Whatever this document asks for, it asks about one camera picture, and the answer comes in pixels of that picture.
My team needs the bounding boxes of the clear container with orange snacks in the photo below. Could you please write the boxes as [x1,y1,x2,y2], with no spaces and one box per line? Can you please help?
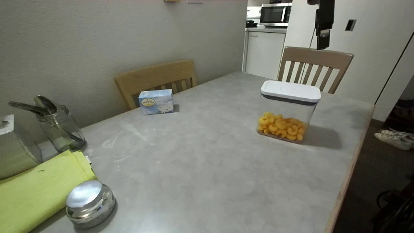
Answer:
[256,112,306,144]

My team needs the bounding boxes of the clear plastic food container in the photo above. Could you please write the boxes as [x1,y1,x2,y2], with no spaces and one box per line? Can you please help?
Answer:
[256,79,323,145]

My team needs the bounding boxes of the dark wheeled equipment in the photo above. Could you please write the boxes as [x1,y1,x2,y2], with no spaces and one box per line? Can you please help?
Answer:
[371,175,414,233]

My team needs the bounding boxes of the light blue cardboard box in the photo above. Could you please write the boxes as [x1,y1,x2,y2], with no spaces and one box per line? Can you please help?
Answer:
[137,89,176,117]

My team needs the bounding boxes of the lime green cloth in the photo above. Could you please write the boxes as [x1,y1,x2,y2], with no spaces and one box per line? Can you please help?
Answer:
[0,149,97,233]

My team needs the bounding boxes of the white shoes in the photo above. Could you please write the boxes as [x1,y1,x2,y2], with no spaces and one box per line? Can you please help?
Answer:
[372,129,414,152]

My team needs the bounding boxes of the black wall outlet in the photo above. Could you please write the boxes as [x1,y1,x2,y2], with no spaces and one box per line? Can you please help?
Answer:
[344,19,358,33]

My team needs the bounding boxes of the white container lid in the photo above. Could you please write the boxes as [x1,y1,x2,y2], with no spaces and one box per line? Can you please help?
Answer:
[259,79,323,105]

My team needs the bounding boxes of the wooden chair with low backrest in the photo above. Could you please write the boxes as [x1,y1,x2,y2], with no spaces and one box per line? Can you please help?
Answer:
[112,59,199,111]

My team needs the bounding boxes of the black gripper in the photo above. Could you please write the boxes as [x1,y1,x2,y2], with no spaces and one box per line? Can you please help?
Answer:
[315,0,336,51]

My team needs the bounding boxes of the round silver metal tin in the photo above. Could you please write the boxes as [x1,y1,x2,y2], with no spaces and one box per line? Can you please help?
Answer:
[64,179,118,230]

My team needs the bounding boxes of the metal spoon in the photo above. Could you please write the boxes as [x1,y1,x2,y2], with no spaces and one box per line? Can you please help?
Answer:
[33,94,61,117]

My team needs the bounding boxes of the glass utensil jar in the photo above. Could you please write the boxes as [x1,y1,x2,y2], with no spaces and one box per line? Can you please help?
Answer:
[35,103,88,153]

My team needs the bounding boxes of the dark utensil handle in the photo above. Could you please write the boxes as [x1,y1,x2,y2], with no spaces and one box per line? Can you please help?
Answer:
[6,100,49,117]

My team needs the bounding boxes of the silver microwave oven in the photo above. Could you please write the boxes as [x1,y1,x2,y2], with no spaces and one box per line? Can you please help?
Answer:
[259,3,293,29]

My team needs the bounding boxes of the slatted brown wooden chair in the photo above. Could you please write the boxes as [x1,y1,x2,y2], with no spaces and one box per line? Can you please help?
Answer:
[277,46,356,96]

